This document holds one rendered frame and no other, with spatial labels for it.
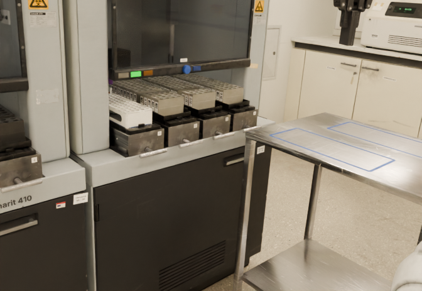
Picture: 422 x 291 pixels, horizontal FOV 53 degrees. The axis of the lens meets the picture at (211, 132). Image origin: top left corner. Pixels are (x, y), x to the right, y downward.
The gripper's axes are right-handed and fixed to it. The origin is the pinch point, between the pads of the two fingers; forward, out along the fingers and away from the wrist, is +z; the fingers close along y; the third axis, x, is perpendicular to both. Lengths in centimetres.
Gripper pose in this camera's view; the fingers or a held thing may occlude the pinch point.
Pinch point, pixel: (348, 27)
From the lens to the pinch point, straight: 95.9
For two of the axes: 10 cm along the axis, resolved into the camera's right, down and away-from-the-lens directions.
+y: 9.4, -0.5, 3.4
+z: -0.6, 9.5, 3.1
